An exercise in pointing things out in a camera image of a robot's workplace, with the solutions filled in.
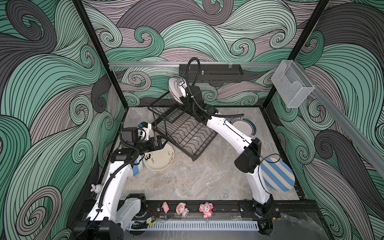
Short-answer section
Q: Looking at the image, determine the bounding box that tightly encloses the pink white round figurine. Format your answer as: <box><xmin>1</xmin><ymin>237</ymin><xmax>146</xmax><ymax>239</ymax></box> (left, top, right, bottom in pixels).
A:
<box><xmin>176</xmin><ymin>202</ymin><xmax>189</xmax><ymax>218</ymax></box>

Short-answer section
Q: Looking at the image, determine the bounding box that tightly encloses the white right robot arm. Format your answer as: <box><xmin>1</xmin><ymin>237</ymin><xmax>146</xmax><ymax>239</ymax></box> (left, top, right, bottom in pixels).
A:
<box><xmin>179</xmin><ymin>84</ymin><xmax>281</xmax><ymax>219</ymax></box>

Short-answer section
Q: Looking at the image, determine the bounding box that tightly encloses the pink plush figurine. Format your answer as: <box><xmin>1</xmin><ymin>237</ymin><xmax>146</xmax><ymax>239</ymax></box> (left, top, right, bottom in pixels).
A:
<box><xmin>199</xmin><ymin>202</ymin><xmax>214</xmax><ymax>219</ymax></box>

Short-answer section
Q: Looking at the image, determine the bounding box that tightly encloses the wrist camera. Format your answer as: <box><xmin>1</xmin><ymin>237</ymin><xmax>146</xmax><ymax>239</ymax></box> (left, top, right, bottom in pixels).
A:
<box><xmin>120</xmin><ymin>122</ymin><xmax>152</xmax><ymax>147</ymax></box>
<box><xmin>177</xmin><ymin>77</ymin><xmax>187</xmax><ymax>89</ymax></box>

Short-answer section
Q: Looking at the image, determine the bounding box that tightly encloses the white slotted cable duct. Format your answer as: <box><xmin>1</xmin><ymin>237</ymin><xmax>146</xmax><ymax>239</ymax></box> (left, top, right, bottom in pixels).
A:
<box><xmin>139</xmin><ymin>221</ymin><xmax>259</xmax><ymax>232</ymax></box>

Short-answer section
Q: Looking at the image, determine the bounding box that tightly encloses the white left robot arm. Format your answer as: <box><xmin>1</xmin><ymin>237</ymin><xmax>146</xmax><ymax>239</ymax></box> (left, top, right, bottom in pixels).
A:
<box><xmin>73</xmin><ymin>136</ymin><xmax>166</xmax><ymax>240</ymax></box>

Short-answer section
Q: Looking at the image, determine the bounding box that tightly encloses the aluminium wall rail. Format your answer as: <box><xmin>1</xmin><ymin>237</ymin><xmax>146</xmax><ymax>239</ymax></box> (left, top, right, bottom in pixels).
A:
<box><xmin>107</xmin><ymin>61</ymin><xmax>281</xmax><ymax>69</ymax></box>

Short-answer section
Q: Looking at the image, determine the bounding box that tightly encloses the clear acrylic wall box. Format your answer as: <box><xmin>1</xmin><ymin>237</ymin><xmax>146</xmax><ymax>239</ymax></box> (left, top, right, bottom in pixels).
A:
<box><xmin>271</xmin><ymin>60</ymin><xmax>315</xmax><ymax>109</ymax></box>

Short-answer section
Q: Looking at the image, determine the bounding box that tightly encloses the black corner frame post left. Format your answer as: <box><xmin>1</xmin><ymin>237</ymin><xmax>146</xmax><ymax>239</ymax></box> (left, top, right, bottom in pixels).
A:
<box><xmin>72</xmin><ymin>0</ymin><xmax>129</xmax><ymax>112</ymax></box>

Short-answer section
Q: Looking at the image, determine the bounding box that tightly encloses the small white bunny figurine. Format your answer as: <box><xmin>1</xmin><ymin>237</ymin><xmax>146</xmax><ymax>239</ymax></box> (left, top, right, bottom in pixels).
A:
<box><xmin>90</xmin><ymin>184</ymin><xmax>103</xmax><ymax>194</ymax></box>

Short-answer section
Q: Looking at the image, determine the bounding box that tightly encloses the black corner frame post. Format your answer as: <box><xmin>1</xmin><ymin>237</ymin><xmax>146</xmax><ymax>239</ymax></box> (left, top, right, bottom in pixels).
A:
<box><xmin>261</xmin><ymin>0</ymin><xmax>329</xmax><ymax>112</ymax></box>
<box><xmin>72</xmin><ymin>0</ymin><xmax>129</xmax><ymax>112</ymax></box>

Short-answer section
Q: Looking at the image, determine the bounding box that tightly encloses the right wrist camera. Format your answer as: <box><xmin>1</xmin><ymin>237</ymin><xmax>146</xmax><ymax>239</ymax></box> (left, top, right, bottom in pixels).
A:
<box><xmin>177</xmin><ymin>77</ymin><xmax>187</xmax><ymax>89</ymax></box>

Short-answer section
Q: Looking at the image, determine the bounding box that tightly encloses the black wire dish rack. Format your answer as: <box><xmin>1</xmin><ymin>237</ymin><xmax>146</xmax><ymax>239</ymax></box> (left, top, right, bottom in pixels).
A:
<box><xmin>148</xmin><ymin>92</ymin><xmax>217</xmax><ymax>161</ymax></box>

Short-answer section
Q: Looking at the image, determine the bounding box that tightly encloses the small pink figurine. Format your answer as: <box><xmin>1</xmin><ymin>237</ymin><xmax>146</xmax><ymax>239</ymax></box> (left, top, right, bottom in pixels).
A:
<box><xmin>162</xmin><ymin>202</ymin><xmax>170</xmax><ymax>214</ymax></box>

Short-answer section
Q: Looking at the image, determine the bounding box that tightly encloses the blue striped plate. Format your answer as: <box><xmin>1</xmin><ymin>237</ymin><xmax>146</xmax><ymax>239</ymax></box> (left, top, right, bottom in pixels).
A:
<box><xmin>261</xmin><ymin>158</ymin><xmax>296</xmax><ymax>192</ymax></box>
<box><xmin>128</xmin><ymin>155</ymin><xmax>145</xmax><ymax>179</ymax></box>

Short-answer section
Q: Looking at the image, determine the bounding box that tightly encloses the orange sunburst plate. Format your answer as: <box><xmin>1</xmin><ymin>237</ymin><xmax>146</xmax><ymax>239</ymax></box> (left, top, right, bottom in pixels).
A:
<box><xmin>169</xmin><ymin>77</ymin><xmax>187</xmax><ymax>105</ymax></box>

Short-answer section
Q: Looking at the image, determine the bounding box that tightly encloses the cream floral painted plate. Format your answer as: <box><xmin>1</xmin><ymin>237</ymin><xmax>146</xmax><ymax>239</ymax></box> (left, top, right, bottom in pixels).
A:
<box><xmin>144</xmin><ymin>143</ymin><xmax>175</xmax><ymax>171</ymax></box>

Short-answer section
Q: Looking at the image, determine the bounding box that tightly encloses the white plate green red rim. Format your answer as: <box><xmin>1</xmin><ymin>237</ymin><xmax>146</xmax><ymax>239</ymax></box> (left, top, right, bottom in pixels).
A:
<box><xmin>229</xmin><ymin>117</ymin><xmax>257</xmax><ymax>139</ymax></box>

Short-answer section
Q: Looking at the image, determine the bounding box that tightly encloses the black corner frame post right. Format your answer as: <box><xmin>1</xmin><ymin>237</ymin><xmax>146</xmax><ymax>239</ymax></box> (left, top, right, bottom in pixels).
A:
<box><xmin>261</xmin><ymin>0</ymin><xmax>329</xmax><ymax>112</ymax></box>

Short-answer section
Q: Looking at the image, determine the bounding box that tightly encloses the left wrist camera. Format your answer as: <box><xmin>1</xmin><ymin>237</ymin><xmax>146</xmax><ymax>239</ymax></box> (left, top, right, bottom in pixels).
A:
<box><xmin>120</xmin><ymin>122</ymin><xmax>152</xmax><ymax>147</ymax></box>

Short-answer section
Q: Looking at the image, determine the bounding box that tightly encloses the black wall mounted tray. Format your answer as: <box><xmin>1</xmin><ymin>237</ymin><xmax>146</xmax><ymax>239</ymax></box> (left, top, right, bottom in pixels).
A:
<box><xmin>179</xmin><ymin>64</ymin><xmax>244</xmax><ymax>85</ymax></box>

